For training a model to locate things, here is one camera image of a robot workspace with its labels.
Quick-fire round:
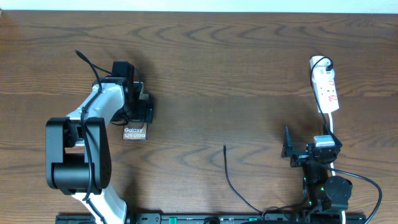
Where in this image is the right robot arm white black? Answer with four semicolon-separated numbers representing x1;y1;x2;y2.
281;127;353;223

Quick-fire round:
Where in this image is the black charger cable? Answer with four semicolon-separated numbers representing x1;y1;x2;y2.
223;56;335;215

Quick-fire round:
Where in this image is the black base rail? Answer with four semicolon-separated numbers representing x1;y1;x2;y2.
54;213;366;224

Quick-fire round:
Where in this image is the white power strip cord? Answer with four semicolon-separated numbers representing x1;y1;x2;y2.
327;112;347;224

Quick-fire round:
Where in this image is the white power strip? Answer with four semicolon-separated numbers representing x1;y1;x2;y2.
309;55;340;114

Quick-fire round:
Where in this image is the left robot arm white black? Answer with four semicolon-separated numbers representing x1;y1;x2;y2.
45;61;154;224

